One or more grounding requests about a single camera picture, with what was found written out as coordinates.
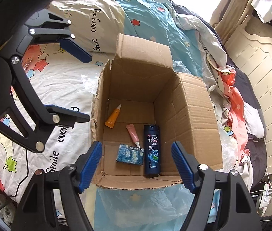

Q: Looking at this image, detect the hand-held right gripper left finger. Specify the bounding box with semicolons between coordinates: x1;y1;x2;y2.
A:
16;141;103;231

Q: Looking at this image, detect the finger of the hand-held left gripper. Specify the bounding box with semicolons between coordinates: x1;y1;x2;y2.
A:
0;53;91;153
24;8;93;63

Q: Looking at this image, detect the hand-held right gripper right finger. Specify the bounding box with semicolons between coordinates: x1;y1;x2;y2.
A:
171;141;263;231

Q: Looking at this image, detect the brown cardboard box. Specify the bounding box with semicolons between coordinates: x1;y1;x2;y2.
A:
90;33;224;191

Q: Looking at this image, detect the dark blue shampoo bottle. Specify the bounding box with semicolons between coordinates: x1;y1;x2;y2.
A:
143;124;161;176

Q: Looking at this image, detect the white printed bed sheet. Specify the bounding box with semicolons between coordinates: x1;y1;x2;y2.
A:
0;0;127;222

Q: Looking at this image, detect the small blue swirl-print box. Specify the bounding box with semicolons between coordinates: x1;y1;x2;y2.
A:
116;143;144;166

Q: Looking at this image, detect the orange tube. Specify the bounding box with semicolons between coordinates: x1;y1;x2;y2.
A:
105;104;122;129

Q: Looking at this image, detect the pink tube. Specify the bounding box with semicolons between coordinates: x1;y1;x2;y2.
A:
126;124;140;143

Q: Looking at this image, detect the white power strip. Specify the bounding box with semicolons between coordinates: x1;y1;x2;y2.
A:
256;182;272;211

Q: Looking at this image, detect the dark grey blanket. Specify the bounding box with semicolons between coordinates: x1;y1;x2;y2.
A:
168;1;269;147

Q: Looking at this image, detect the cream carved headboard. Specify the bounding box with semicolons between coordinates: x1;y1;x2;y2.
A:
209;0;272;175

